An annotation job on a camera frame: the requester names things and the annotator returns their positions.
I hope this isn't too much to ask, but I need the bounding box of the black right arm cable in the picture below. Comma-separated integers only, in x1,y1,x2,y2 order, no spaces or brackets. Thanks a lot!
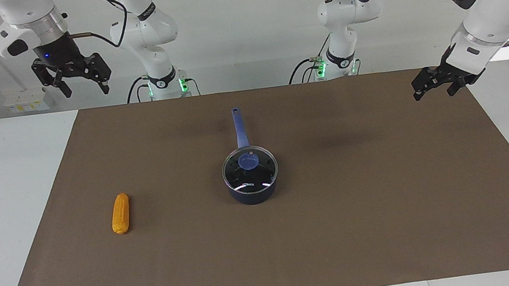
70,0,132,53

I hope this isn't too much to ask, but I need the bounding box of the black left base cable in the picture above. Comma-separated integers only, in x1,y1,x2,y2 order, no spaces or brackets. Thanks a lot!
283,33,337,85

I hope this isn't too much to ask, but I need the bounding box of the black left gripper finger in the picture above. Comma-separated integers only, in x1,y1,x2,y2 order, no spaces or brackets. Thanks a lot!
445,78,469,97
410,75,430,103

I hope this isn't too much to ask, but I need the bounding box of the black base cable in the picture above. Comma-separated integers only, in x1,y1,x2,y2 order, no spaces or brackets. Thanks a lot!
283,33,337,85
124,75,153,105

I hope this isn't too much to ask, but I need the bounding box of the black right base cable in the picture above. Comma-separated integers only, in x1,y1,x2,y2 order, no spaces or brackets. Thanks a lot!
124,75,153,105

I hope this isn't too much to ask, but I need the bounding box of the yellow corn cob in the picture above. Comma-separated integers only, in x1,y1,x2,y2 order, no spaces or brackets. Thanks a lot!
108,192,133,236

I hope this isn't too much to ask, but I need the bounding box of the glass lid with blue knob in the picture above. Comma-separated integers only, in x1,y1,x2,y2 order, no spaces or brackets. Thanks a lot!
220,142,281,197

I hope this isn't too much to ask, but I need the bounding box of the dark blue long-handled pot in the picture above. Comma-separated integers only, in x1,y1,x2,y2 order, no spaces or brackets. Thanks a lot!
214,103,283,209

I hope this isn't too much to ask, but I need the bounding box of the white wall socket box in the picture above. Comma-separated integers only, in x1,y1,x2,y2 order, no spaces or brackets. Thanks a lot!
3,87,51,116

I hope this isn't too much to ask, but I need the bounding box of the brown table mat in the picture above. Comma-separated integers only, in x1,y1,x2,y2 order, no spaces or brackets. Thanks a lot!
0,57,509,286

